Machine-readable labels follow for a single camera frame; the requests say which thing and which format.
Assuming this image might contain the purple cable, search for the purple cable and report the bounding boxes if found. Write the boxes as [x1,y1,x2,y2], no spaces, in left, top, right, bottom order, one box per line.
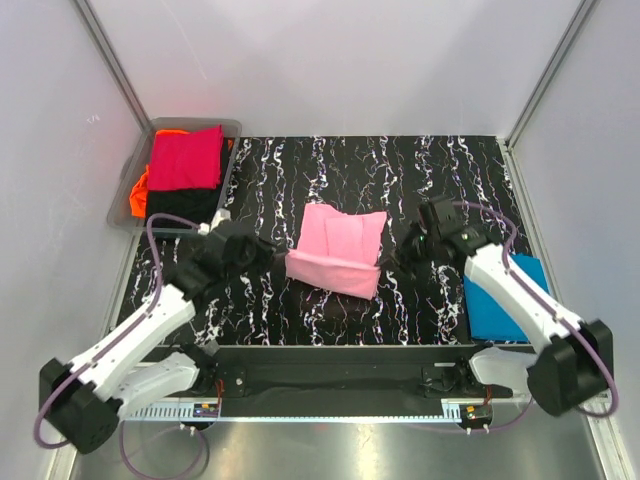
[32,212,214,479]
[449,202,620,434]

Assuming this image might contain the black t shirt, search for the black t shirt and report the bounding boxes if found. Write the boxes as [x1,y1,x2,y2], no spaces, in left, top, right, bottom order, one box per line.
[145,138,233,223]

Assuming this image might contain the white slotted cable duct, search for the white slotted cable duct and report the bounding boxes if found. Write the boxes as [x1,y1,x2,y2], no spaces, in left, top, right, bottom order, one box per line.
[125,400,462,424]

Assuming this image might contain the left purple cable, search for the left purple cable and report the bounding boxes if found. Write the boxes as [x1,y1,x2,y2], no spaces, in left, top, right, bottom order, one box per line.
[32,212,214,479]

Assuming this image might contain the magenta folded t shirt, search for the magenta folded t shirt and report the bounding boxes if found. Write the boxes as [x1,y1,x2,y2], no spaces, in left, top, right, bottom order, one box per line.
[147,125,225,192]

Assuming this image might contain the blue folded t shirt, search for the blue folded t shirt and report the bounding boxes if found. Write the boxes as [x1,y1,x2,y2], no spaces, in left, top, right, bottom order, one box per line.
[463,254,549,343]

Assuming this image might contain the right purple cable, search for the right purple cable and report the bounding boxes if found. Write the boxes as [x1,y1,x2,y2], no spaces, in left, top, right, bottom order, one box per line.
[449,202,620,434]

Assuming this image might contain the pink t shirt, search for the pink t shirt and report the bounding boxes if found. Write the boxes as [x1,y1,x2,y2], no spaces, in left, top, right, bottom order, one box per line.
[285,203,387,300]

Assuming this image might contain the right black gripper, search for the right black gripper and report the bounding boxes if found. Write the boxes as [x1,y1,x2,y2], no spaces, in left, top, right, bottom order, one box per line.
[376,222,440,279]

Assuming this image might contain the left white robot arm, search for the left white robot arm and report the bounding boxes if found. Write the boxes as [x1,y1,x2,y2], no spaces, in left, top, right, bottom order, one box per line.
[33,220,284,454]

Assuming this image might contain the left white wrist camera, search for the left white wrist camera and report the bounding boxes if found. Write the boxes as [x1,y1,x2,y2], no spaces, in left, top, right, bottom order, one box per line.
[198,208,231,236]

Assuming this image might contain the black marbled table mat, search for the black marbled table mat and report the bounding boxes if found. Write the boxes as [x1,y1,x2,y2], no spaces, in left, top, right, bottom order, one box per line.
[107,134,531,347]

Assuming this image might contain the orange t shirt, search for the orange t shirt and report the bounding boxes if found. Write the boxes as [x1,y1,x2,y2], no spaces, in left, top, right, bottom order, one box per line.
[127,128,234,219]

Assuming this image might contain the clear plastic bin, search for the clear plastic bin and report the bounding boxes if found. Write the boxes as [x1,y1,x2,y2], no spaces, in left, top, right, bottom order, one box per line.
[106,117,242,234]

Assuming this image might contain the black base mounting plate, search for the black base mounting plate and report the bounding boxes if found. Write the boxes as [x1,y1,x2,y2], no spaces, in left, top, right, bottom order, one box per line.
[157,344,514,419]

